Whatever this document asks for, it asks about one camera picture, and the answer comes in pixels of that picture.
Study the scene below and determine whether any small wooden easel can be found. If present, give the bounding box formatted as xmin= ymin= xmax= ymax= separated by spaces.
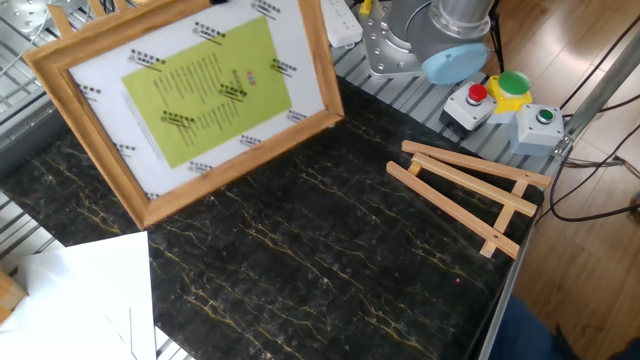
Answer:
xmin=385 ymin=139 xmax=553 ymax=260

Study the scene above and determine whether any grey box red stop button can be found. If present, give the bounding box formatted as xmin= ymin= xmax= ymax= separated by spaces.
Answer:
xmin=439 ymin=82 xmax=498 ymax=137

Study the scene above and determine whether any black looped floor cable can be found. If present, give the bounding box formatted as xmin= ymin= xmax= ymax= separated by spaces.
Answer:
xmin=537 ymin=124 xmax=640 ymax=224

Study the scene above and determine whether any brown cardboard box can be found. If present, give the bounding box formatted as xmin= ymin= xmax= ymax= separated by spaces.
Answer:
xmin=0 ymin=269 xmax=29 ymax=326

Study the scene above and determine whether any white power strip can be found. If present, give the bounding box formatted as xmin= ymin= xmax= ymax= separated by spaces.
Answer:
xmin=319 ymin=0 xmax=364 ymax=50

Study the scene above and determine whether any aluminium frame post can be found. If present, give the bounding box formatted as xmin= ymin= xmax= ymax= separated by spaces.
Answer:
xmin=552 ymin=29 xmax=640 ymax=159

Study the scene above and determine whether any yellow box green mushroom button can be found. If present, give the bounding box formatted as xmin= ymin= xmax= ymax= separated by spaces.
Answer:
xmin=485 ymin=70 xmax=534 ymax=125

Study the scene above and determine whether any black marble pattern sheet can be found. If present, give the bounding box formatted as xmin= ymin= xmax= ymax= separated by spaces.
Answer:
xmin=0 ymin=74 xmax=546 ymax=360

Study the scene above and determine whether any grey box small green button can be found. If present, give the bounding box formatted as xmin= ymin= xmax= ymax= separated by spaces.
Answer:
xmin=508 ymin=103 xmax=565 ymax=158

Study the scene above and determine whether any blue jeans leg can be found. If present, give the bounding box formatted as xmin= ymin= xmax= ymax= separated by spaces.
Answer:
xmin=489 ymin=294 xmax=584 ymax=360

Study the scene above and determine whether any grey aluminium beam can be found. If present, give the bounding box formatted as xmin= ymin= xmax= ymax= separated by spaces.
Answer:
xmin=0 ymin=93 xmax=67 ymax=177

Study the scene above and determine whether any thin straight black cable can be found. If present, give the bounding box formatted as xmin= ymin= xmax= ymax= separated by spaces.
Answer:
xmin=559 ymin=14 xmax=640 ymax=111

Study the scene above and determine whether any black tripod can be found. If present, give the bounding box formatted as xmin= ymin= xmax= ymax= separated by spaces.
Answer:
xmin=487 ymin=9 xmax=506 ymax=74

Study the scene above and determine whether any grey floor cable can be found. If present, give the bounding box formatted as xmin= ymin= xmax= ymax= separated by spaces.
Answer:
xmin=564 ymin=154 xmax=640 ymax=179

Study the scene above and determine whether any wooden photo frame green print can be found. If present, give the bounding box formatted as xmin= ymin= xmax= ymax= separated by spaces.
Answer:
xmin=22 ymin=0 xmax=346 ymax=231

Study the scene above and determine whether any white paper sheet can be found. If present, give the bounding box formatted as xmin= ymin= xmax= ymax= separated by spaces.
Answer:
xmin=0 ymin=244 xmax=131 ymax=360
xmin=29 ymin=230 xmax=158 ymax=360

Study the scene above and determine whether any silver perforated metal plate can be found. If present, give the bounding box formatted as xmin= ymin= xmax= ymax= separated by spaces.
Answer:
xmin=0 ymin=0 xmax=52 ymax=34

